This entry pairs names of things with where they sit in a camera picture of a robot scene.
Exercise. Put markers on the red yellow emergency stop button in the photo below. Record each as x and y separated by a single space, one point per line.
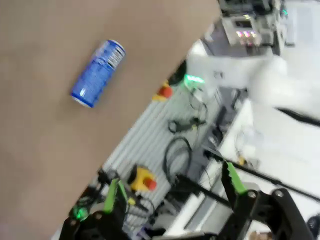
165 91
140 178

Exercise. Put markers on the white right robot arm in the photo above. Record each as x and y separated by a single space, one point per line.
270 85

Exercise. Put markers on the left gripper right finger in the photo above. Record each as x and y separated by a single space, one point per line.
235 185

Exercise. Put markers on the grey ribbed aluminium panel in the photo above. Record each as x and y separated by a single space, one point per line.
155 130

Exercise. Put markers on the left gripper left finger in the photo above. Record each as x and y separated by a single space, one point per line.
112 200

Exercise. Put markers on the grey control box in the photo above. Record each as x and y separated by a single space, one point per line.
246 27

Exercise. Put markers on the blue Pocari Sweat can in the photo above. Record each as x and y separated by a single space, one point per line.
98 73

